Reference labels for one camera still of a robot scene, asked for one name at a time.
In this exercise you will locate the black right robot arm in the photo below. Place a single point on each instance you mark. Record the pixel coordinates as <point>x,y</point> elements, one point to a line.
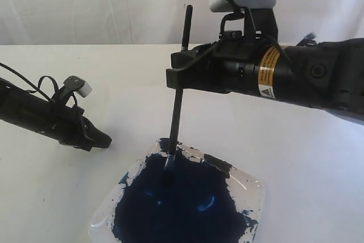
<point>326,76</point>

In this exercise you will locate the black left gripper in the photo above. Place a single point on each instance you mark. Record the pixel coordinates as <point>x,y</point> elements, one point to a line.
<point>71,128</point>

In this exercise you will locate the white square paint dish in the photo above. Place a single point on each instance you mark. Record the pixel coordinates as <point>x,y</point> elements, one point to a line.
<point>205,199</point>

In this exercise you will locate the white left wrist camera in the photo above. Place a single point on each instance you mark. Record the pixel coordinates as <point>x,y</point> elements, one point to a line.
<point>78,85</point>

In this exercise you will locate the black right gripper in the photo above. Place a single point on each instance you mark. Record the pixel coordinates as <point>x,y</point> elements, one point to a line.
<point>235,64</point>

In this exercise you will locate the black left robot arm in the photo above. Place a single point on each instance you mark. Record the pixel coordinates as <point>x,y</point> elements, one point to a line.
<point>23,109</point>

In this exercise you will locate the white paper sheet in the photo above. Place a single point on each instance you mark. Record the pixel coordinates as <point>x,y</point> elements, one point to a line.
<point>139,116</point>

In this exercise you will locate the black paintbrush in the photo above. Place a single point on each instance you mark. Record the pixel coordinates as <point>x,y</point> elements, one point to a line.
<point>177,112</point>

